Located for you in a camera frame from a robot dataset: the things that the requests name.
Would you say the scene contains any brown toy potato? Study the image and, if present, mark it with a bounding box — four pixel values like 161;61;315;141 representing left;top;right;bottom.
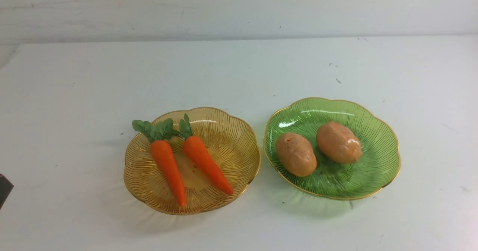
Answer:
276;132;317;177
316;121;362;164

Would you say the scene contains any orange toy carrot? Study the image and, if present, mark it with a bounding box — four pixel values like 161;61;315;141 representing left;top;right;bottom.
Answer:
178;113;234;195
132;118;186;207

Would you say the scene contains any green ribbed plastic plate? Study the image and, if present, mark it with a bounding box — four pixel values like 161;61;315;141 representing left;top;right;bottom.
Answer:
263;97;401;200

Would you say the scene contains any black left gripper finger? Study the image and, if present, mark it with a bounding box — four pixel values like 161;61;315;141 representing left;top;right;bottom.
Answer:
0;174;14;209

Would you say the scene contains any amber ribbed plastic plate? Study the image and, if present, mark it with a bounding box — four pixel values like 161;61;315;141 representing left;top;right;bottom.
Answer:
124;107;261;216

